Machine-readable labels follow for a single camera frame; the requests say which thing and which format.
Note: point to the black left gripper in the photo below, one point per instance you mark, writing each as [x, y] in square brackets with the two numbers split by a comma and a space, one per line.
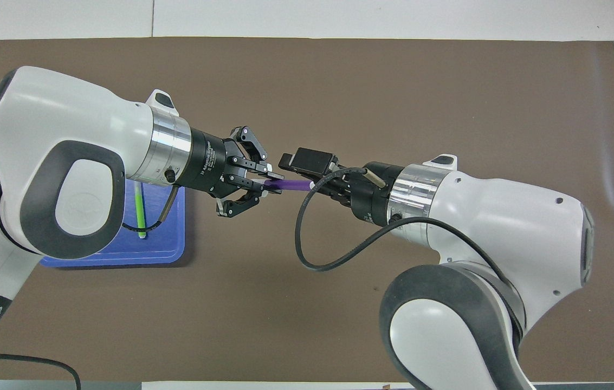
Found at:
[209, 162]

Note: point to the purple marker pen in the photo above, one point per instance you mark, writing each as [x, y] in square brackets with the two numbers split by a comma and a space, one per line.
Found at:
[290, 185]

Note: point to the brown table mat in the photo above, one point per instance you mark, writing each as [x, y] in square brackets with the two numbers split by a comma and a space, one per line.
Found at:
[306, 81]

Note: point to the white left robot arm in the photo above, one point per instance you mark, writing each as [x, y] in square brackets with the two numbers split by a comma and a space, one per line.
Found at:
[68, 135]

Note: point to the green marker pen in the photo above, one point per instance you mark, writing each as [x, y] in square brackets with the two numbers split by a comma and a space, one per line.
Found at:
[140, 211]

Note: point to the blue plastic tray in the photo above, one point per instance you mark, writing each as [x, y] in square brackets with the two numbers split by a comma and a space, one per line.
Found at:
[166, 244]

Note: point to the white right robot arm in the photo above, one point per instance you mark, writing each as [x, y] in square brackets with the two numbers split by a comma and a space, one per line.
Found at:
[502, 227]

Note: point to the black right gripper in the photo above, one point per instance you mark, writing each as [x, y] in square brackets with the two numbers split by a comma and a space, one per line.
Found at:
[374, 195]

